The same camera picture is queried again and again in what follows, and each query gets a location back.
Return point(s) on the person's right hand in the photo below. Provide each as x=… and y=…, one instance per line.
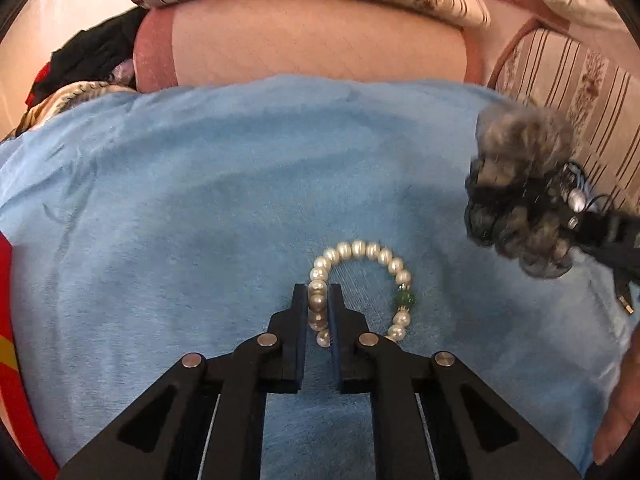
x=620, y=410

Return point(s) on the beige floral cloth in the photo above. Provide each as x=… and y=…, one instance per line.
x=65, y=102

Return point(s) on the grey sheer scrunchie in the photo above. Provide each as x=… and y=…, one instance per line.
x=520, y=185

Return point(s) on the pink quilted cushion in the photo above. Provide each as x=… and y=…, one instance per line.
x=310, y=40

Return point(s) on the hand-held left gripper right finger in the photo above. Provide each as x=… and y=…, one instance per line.
x=340, y=330

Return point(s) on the blue blanket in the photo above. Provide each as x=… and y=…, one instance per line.
x=250, y=185

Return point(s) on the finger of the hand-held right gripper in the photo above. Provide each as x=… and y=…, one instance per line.
x=600, y=232

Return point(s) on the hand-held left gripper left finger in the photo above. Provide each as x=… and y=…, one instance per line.
x=292, y=330

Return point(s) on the black clothes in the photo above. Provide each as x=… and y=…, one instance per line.
x=95, y=55

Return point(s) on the red gift box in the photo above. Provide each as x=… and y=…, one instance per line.
x=20, y=360

